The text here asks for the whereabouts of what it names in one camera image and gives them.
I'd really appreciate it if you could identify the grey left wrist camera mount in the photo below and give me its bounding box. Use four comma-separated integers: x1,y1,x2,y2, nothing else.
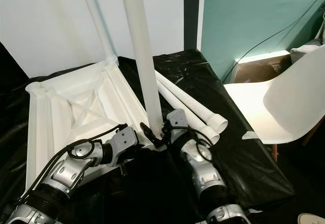
111,127,139,157

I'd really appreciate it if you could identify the brown cardboard box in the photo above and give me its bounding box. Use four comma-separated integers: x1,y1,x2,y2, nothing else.
225,50,293,86

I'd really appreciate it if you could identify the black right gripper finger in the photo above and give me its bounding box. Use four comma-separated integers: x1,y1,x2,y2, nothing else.
140,122,164,141

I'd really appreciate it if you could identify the grey cushion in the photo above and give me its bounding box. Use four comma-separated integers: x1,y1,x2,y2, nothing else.
289,41,325,63

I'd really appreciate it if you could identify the white plastic table top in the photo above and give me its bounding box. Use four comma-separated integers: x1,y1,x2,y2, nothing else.
24,60,172,194

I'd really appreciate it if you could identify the white tape piece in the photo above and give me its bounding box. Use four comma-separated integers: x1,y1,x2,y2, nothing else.
241,131,259,141

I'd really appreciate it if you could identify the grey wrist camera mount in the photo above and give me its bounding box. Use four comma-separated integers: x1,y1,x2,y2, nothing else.
166,109,188,134
111,127,139,157

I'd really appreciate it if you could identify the white plastic chair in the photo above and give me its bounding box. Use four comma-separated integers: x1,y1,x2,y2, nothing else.
223,44,325,145

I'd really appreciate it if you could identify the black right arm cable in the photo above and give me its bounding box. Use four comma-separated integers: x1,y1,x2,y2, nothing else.
178,126,215,159

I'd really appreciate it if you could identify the thin black wall cable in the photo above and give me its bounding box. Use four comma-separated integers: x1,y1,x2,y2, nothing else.
221,0,325,82

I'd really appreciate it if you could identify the white plastic table leg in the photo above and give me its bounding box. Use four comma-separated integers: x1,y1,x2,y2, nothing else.
78,0,118,65
118,0,165,135
155,71,229,134
155,79,220,144

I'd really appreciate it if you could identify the black plastic sheet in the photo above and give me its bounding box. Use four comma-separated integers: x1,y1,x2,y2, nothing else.
0,49,296,224

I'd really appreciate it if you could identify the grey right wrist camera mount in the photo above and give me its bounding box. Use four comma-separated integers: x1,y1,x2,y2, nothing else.
166,109,188,134

